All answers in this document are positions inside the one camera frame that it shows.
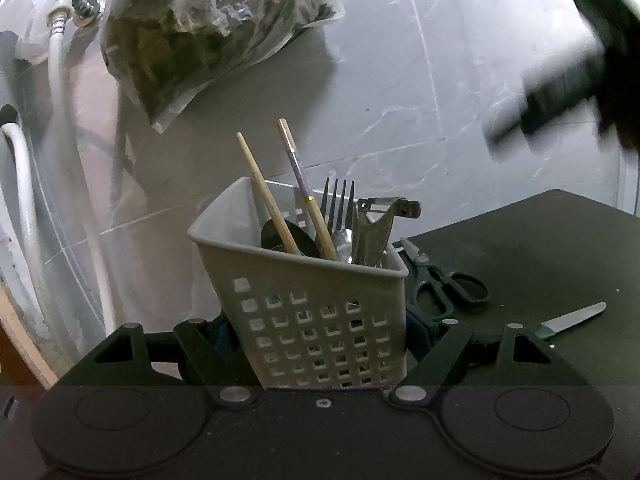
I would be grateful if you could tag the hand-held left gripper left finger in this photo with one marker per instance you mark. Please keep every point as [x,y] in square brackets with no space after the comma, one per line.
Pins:
[225,340]

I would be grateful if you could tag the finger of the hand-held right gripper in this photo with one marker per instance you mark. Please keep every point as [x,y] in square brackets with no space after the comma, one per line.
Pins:
[550,100]

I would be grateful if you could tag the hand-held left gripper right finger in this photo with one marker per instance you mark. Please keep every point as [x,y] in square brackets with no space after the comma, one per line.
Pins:
[420,335]

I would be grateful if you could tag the white perforated utensil basket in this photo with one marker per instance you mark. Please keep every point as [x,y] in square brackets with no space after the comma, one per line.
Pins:
[300,280]

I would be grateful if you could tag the metal peeler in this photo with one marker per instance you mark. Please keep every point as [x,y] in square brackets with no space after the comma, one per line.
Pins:
[372,240]

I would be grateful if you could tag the large steel spoon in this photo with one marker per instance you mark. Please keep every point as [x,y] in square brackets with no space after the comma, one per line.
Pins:
[272,237]

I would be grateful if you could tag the steel fork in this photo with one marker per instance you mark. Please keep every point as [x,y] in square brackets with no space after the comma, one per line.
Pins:
[337,220]

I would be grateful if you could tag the plastic bag of dried greens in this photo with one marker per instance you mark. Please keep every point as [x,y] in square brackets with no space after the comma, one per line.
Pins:
[210,20]

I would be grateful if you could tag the white plastic bag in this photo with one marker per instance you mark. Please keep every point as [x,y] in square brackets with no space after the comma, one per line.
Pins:
[25,20]

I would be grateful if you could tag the white aluminium frame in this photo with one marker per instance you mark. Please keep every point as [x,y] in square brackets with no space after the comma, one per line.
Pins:
[629,185]

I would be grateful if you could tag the wooden door frame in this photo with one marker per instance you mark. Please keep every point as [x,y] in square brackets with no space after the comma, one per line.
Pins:
[20,345]

